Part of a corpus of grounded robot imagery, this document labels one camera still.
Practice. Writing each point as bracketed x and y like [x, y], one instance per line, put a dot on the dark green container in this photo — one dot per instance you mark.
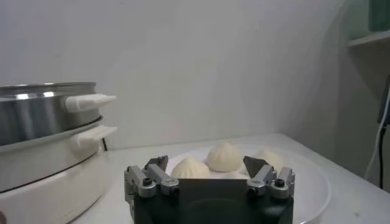
[380, 15]

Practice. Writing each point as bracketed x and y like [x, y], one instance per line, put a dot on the pale green container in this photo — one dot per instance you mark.
[358, 18]

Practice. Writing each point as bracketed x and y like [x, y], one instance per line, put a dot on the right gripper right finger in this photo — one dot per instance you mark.
[265, 179]

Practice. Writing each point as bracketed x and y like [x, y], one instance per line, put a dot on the white electric cooker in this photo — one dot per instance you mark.
[45, 182]

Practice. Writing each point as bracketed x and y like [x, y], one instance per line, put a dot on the stainless steel steamer basket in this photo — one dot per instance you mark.
[36, 115]

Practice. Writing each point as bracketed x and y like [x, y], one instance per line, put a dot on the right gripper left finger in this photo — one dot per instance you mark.
[158, 178]

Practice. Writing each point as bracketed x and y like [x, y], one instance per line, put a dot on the white shelf board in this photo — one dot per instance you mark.
[368, 39]

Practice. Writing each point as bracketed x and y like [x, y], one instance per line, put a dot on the white round plate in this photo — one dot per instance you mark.
[307, 188]

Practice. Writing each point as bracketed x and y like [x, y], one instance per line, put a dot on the white steamed baozi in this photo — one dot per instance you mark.
[225, 158]
[190, 170]
[271, 158]

